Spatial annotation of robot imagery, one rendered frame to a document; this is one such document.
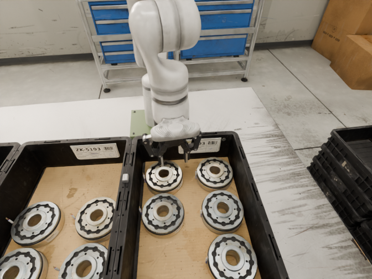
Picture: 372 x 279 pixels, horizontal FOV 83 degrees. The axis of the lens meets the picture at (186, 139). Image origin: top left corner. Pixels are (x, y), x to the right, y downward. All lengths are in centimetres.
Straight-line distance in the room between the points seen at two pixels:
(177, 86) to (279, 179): 59
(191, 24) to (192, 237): 44
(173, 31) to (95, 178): 48
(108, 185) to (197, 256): 31
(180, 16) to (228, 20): 210
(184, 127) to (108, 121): 71
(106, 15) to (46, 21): 127
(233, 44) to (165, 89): 219
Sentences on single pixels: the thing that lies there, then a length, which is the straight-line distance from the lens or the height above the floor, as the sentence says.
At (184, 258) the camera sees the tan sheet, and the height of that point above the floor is 83.
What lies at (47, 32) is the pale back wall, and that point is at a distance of 347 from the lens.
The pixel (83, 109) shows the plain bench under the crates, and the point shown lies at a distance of 117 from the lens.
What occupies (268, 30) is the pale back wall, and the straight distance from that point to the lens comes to 365.
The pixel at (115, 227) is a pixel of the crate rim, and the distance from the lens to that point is 47.
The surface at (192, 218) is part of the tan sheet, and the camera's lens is 56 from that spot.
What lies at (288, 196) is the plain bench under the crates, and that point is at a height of 70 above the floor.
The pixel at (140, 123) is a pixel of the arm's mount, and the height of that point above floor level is 77.
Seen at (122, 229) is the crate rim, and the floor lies 93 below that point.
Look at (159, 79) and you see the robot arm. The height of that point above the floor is 117.
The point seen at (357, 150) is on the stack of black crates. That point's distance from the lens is 147.
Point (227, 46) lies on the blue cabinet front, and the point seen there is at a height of 42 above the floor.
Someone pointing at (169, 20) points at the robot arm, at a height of 126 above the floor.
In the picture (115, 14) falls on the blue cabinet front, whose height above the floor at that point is 77.
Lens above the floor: 135
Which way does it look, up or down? 46 degrees down
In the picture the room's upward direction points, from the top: straight up
